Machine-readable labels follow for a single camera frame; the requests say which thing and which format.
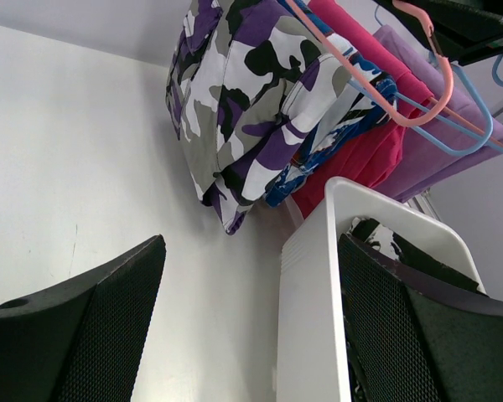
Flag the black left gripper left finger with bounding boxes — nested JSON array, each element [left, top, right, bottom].
[[0, 234, 166, 401]]

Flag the lilac purple trousers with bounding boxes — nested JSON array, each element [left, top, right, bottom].
[[373, 25, 503, 203]]

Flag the purple camouflage trousers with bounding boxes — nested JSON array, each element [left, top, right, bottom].
[[166, 1, 350, 234]]

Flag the white plastic basket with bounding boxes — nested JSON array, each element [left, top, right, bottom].
[[277, 177, 480, 401]]

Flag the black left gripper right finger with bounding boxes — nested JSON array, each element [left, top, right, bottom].
[[338, 234, 503, 401]]

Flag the black white patterned trousers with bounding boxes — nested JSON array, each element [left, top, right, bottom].
[[347, 217, 484, 295]]

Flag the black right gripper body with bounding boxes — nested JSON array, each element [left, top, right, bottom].
[[376, 0, 503, 67]]

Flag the magenta trousers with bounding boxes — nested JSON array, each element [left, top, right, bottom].
[[292, 1, 433, 217]]

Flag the blue white patterned trousers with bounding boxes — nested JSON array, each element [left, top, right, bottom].
[[263, 1, 384, 207]]

